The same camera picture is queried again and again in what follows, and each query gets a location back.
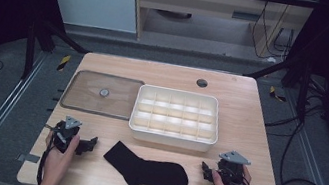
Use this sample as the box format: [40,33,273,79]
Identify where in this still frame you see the black sock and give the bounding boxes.
[99,139,194,185]

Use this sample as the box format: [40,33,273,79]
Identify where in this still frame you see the black hanging desk cables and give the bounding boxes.
[247,0,301,65]

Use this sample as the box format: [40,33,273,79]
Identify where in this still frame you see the left hand-held gripper cable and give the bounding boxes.
[34,123,61,185]

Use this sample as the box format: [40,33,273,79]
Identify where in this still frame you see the grey table bracket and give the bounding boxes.
[15,151,41,166]

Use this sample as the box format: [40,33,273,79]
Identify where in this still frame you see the transparent box lid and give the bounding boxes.
[58,66,146,124]

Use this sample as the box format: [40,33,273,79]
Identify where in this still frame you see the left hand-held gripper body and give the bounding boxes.
[49,113,84,156]

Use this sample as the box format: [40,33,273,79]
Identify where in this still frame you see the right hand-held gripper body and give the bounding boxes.
[213,147,254,185]

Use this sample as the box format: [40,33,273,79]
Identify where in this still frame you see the white compartment storage box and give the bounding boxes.
[125,82,226,155]

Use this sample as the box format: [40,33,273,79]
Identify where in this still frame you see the black metal stand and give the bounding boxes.
[18,13,96,91]
[237,50,317,121]

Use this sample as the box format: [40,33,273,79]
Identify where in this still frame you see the person's left hand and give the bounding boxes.
[38,129,81,185]

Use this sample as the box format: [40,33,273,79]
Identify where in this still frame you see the light wooden desk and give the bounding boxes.
[122,0,317,67]

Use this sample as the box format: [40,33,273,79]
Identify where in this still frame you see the round table cable hole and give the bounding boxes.
[195,78,209,89]

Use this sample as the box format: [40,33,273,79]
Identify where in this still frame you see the yellow black striped tape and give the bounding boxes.
[267,85,290,104]
[55,53,72,74]

